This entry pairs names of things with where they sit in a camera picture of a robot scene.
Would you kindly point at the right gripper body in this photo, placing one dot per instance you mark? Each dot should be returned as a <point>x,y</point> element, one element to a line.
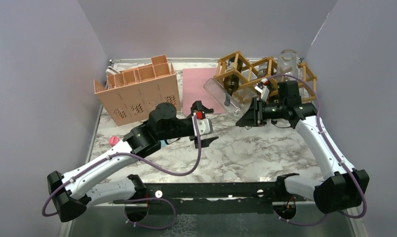
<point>261,111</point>

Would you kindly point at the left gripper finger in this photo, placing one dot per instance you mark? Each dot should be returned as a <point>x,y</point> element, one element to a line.
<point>197,106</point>
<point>204,142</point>

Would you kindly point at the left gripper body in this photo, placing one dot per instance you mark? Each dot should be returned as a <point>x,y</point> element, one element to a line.
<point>193,121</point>

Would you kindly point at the clear glass bottle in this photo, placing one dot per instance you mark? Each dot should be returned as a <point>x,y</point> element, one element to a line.
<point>235,105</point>

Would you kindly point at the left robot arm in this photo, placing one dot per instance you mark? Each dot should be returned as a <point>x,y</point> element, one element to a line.
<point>73,192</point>

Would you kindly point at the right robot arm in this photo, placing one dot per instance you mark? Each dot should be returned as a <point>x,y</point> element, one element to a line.
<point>343,186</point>

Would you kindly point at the dark bottle silver neck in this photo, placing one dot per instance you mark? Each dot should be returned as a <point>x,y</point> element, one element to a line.
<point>263,70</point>

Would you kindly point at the dark bottle black cap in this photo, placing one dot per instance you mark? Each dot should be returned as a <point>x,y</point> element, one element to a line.
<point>230,84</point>

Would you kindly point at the wooden wine rack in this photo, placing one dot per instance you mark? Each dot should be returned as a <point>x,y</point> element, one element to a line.
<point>236,64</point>

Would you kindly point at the pink capped small bottle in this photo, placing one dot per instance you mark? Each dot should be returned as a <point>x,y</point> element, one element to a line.
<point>113,140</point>

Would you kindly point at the pink clipboard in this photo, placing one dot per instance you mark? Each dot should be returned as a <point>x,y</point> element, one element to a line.
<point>192,89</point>

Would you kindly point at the light blue toy package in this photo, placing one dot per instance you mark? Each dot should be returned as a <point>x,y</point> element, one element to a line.
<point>164,143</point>

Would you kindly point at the large clear glass jar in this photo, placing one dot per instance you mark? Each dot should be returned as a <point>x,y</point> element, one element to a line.
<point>287,65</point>

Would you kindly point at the peach plastic organizer basket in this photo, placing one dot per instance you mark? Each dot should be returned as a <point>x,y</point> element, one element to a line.
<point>133,93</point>

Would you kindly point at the white item behind basket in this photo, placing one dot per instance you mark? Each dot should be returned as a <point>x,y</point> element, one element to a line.
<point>111,71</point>

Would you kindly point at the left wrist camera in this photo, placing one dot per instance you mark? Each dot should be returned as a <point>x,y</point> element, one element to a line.
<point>201,124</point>

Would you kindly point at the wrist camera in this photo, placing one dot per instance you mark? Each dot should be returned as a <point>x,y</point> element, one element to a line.
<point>201,124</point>
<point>263,87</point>

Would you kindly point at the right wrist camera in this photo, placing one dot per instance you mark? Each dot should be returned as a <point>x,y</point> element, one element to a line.
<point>263,87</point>

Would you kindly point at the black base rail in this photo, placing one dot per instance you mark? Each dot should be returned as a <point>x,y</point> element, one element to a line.
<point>215,198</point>

